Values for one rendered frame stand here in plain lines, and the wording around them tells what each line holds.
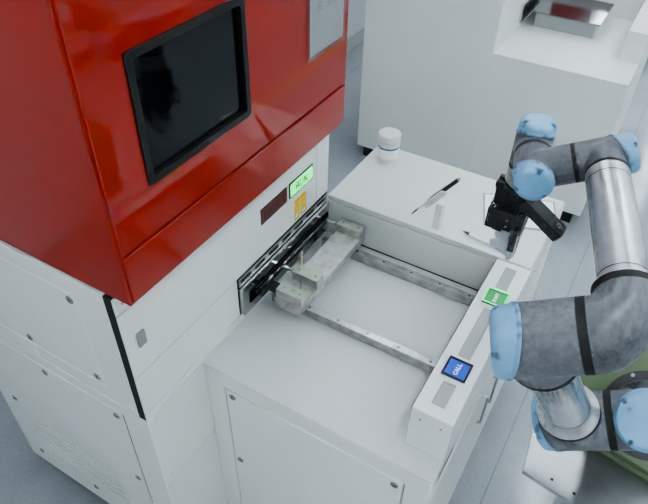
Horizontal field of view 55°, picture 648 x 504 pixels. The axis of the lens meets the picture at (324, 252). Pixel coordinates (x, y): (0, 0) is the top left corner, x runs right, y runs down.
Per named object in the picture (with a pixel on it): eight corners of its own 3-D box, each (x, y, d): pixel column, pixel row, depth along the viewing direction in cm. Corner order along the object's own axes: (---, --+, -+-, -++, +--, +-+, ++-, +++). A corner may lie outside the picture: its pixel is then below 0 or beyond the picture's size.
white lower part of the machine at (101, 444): (38, 464, 224) (-48, 307, 169) (187, 319, 277) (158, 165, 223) (191, 570, 197) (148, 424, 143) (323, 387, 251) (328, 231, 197)
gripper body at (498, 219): (494, 210, 145) (504, 167, 137) (530, 223, 142) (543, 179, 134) (482, 228, 141) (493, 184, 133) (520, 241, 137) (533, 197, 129)
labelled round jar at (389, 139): (372, 160, 201) (375, 134, 195) (382, 150, 206) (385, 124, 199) (392, 166, 198) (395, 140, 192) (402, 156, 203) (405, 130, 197)
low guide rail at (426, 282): (321, 246, 191) (321, 239, 189) (324, 243, 192) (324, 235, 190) (476, 309, 172) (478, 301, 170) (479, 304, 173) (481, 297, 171)
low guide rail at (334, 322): (271, 300, 173) (271, 293, 171) (275, 296, 174) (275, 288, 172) (438, 377, 154) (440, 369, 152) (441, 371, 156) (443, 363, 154)
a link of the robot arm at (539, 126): (519, 127, 120) (519, 107, 126) (507, 175, 128) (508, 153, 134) (561, 133, 119) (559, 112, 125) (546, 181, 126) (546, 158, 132)
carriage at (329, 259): (274, 305, 167) (274, 298, 165) (341, 232, 191) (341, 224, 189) (299, 317, 164) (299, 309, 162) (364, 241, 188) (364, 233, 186)
